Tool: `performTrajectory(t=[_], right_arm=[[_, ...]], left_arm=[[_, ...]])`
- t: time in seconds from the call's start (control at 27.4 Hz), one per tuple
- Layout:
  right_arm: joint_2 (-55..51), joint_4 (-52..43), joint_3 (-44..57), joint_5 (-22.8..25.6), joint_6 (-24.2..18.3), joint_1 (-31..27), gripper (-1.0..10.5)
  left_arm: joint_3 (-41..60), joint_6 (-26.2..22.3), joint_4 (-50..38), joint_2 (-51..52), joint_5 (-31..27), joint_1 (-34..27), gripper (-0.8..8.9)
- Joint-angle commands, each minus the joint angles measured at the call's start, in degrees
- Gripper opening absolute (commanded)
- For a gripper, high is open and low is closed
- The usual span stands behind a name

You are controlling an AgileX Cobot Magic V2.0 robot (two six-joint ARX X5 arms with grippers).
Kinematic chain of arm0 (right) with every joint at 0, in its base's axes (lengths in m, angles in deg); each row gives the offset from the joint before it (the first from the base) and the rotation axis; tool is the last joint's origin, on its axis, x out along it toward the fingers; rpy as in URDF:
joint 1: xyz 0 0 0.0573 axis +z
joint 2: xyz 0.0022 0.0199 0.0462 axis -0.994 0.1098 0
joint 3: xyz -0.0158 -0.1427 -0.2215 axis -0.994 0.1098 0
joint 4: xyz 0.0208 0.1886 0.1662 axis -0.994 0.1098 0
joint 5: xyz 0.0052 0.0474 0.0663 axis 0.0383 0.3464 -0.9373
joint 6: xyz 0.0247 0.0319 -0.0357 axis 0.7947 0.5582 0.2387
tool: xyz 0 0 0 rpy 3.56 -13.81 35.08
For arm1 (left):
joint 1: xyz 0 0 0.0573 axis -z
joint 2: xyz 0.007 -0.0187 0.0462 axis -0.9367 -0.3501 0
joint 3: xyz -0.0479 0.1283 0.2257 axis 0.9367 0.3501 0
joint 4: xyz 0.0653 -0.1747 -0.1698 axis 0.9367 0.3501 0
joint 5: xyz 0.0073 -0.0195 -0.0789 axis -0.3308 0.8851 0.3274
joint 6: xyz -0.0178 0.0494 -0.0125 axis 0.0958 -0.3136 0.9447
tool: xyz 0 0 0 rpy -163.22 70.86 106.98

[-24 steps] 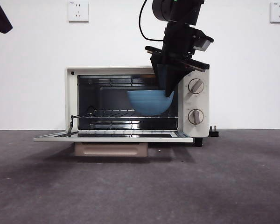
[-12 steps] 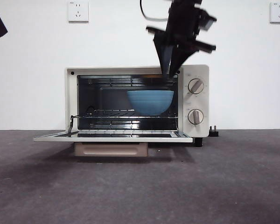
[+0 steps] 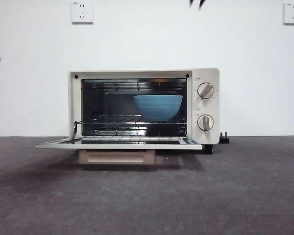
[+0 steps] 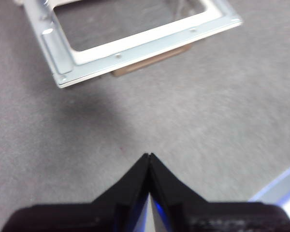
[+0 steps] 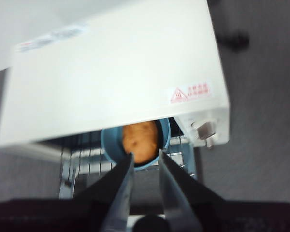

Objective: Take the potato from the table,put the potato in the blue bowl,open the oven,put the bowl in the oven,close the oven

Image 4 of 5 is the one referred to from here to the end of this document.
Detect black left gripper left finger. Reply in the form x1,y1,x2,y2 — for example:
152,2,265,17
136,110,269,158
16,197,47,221
1,153,150,232

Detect glass oven door with handle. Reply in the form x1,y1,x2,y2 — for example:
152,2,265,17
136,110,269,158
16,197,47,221
23,0,244,89

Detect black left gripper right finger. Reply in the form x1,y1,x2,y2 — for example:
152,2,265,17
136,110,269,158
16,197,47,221
149,153,290,232

